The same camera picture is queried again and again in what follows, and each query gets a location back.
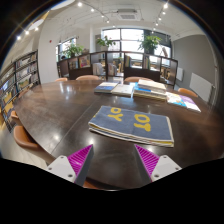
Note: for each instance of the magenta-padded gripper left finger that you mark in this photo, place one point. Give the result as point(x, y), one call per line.
point(61, 166)

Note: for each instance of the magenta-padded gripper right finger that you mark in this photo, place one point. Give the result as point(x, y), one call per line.
point(165, 166)

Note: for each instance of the white and blue magazine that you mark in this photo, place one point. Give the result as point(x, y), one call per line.
point(175, 99)

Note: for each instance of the purple and white magazine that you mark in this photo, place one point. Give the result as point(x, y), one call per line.
point(191, 103)

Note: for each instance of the thick blue-covered book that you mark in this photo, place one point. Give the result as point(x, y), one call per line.
point(146, 95)

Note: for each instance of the beige book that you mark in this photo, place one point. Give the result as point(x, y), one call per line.
point(151, 85)

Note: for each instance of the white book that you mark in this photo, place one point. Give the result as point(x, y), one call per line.
point(122, 90)

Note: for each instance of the large white radiator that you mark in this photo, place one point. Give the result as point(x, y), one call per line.
point(201, 86)

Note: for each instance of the blue book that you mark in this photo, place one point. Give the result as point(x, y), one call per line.
point(105, 87)

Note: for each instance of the group of orange chairs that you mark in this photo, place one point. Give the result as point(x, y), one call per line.
point(87, 77)

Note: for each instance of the dark open shelf unit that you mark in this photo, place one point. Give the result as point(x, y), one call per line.
point(140, 73)

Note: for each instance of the potted plant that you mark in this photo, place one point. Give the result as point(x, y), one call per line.
point(105, 42)
point(150, 43)
point(71, 50)

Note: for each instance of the ceiling air conditioner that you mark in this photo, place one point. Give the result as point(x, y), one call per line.
point(128, 15)

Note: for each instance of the group of ceiling spotlights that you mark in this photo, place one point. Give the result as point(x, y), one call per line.
point(79, 4)

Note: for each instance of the small white wall radiator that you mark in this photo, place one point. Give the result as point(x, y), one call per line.
point(180, 74)

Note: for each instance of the tall wall bookshelf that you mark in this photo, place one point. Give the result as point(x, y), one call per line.
point(20, 76)

